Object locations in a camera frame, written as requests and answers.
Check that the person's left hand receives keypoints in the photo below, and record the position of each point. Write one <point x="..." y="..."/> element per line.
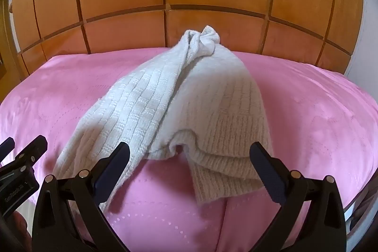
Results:
<point x="22" y="230"/>

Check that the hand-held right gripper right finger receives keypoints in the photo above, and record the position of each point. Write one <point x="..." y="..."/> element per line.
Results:
<point x="273" y="172"/>

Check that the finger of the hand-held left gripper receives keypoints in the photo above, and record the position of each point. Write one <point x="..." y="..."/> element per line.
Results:
<point x="34" y="150"/>
<point x="6" y="147"/>

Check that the pink bedspread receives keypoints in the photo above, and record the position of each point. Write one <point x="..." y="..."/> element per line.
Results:
<point x="310" y="110"/>

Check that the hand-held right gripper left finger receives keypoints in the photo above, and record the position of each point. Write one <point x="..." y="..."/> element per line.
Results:
<point x="112" y="169"/>

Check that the dark brown furniture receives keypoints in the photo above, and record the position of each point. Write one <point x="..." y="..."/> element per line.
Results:
<point x="361" y="207"/>

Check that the white knit sweater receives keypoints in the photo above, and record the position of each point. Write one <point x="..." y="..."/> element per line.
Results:
<point x="206" y="98"/>

